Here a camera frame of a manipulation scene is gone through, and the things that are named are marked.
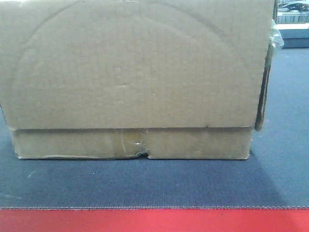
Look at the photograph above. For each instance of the brown cardboard carton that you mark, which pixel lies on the brown cardboard carton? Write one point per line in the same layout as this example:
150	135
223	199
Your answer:
116	79

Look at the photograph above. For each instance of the red conveyor edge strip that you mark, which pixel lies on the red conveyor edge strip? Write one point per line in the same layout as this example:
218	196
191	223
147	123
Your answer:
156	220

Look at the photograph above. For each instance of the dark grey conveyor belt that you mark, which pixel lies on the dark grey conveyor belt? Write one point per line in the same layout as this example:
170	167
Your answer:
276	175

